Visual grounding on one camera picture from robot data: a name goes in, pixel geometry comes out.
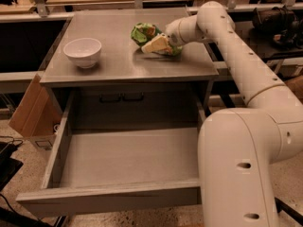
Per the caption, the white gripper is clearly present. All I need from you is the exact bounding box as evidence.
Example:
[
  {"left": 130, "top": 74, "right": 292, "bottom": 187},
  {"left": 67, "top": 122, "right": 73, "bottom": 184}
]
[{"left": 141, "top": 20, "right": 180, "bottom": 53}]

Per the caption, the green rice chip bag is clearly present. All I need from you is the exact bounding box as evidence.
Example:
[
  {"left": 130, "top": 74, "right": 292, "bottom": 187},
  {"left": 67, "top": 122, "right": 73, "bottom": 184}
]
[{"left": 131, "top": 23, "right": 182, "bottom": 56}]

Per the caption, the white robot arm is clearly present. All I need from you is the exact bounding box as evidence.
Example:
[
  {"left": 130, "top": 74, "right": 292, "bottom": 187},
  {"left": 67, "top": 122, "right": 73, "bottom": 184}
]
[{"left": 142, "top": 1, "right": 303, "bottom": 227}]

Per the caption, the black bag on shelf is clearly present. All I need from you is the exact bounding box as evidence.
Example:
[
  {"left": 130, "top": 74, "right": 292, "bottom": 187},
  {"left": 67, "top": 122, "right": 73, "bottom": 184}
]
[{"left": 252, "top": 7, "right": 302, "bottom": 47}]

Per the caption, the grey open top drawer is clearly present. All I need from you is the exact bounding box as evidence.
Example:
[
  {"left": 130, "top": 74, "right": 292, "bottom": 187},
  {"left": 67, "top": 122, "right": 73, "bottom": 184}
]
[{"left": 17, "top": 92, "right": 202, "bottom": 217}]

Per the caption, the grey metal cabinet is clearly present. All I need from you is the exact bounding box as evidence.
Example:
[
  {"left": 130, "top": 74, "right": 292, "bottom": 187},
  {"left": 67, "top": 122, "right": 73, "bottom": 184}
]
[{"left": 42, "top": 9, "right": 218, "bottom": 131}]

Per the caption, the white ceramic bowl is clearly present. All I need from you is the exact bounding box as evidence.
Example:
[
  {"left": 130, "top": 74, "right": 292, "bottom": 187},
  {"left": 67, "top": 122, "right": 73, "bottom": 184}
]
[{"left": 63, "top": 38, "right": 102, "bottom": 68}]

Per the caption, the brown cardboard box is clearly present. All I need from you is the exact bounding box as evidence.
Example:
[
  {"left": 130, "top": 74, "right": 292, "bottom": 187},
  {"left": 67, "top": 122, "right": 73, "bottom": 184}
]
[{"left": 9, "top": 74, "right": 62, "bottom": 150}]

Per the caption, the black equipment at left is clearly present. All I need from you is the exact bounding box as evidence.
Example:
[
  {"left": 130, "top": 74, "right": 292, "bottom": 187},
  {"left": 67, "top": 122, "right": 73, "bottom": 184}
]
[{"left": 0, "top": 138, "right": 23, "bottom": 191}]

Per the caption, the black chair base wheel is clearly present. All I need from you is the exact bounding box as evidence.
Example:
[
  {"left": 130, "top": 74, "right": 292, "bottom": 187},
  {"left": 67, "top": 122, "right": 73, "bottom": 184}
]
[{"left": 275, "top": 198, "right": 303, "bottom": 226}]

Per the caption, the black drawer handle left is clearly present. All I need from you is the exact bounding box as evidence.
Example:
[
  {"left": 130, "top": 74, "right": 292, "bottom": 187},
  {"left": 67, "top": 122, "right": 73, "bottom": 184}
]
[{"left": 99, "top": 94, "right": 121, "bottom": 103}]

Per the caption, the black drawer handle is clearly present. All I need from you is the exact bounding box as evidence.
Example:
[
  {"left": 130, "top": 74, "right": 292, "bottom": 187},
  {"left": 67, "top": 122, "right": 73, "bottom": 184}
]
[
  {"left": 99, "top": 94, "right": 121, "bottom": 103},
  {"left": 122, "top": 93, "right": 144, "bottom": 102}
]

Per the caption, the black drawer handle right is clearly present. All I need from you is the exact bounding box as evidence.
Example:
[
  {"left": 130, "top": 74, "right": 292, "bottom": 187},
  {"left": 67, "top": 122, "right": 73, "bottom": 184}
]
[{"left": 122, "top": 93, "right": 144, "bottom": 102}]

